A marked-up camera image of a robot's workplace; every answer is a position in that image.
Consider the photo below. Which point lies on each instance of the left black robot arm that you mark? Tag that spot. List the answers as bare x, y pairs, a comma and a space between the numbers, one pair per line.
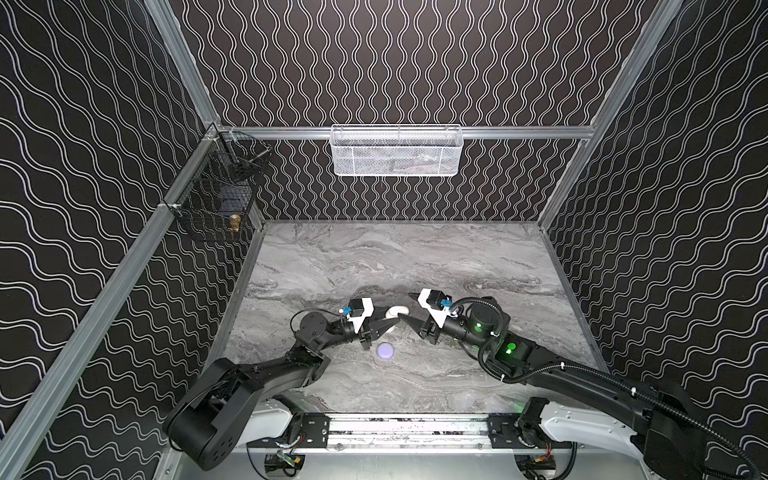
234, 404

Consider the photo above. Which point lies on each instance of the black wire wall basket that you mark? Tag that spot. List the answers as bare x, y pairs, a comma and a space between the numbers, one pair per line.
225, 183

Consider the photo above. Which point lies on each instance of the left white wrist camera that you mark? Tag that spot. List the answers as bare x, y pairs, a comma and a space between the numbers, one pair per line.
357, 311

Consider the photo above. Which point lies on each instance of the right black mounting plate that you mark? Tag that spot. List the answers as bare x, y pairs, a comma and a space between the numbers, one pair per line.
507, 431

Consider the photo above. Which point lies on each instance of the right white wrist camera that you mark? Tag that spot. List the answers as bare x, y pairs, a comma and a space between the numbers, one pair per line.
441, 305

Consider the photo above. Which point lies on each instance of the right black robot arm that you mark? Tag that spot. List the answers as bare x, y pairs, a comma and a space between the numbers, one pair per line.
654, 423

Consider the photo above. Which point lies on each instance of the white mesh wall basket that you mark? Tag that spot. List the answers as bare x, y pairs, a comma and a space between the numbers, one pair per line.
391, 150

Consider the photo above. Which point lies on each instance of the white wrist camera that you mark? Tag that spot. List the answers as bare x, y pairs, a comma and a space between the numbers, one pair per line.
441, 305
357, 311

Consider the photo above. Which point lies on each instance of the brass fitting in basket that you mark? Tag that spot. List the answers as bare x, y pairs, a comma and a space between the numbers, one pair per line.
235, 222

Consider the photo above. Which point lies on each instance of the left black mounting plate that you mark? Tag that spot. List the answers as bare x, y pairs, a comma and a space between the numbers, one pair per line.
307, 430

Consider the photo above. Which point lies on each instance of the purple round disc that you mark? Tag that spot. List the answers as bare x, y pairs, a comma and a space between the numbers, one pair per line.
385, 351

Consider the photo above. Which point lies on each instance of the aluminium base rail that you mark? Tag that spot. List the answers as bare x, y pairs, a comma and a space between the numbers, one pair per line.
411, 446

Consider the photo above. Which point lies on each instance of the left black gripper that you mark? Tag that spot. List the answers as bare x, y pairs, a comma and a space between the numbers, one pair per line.
363, 327

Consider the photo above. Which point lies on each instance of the black mounting plate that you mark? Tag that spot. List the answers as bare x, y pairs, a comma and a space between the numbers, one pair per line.
507, 431
307, 430

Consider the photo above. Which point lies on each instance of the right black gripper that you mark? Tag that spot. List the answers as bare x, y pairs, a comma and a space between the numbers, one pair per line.
429, 327

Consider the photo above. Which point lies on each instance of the beige earbud charging case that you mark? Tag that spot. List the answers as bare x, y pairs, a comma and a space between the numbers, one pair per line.
392, 315

